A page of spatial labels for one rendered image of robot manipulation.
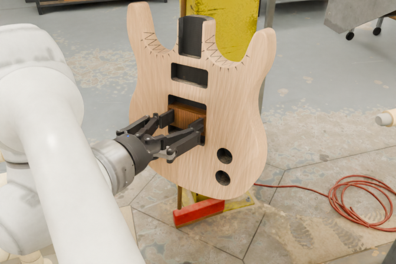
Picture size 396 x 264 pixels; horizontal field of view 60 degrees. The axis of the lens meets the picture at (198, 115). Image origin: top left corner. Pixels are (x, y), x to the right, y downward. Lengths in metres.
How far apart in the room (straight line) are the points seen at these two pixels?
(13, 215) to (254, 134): 0.43
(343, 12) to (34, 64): 0.52
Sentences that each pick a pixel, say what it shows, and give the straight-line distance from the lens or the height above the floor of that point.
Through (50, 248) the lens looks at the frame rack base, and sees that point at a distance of 0.77.
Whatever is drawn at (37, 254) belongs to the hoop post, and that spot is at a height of 1.09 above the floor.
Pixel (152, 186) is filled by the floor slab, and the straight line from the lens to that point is 2.24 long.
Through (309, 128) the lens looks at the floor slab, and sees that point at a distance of 2.80.
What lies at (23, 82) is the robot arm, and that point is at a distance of 0.42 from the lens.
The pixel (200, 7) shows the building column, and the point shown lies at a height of 1.19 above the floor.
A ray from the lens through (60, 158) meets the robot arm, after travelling 0.31.
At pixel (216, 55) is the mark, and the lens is 0.69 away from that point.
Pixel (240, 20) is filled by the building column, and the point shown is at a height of 1.12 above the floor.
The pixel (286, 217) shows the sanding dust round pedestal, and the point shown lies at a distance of 2.13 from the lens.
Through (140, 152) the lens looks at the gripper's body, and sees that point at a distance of 0.59.
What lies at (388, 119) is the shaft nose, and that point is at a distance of 0.73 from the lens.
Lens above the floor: 1.64
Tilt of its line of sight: 36 degrees down
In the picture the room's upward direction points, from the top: straight up
